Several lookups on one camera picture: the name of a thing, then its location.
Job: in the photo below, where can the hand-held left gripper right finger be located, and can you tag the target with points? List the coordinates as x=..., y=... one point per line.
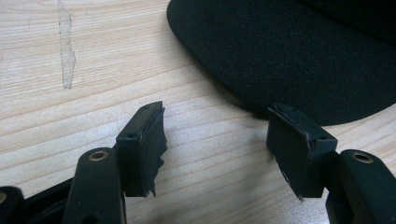
x=299, y=149

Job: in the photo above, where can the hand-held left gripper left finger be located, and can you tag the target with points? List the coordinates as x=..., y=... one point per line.
x=137, y=155

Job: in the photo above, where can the black cap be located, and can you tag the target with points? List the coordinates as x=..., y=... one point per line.
x=289, y=49

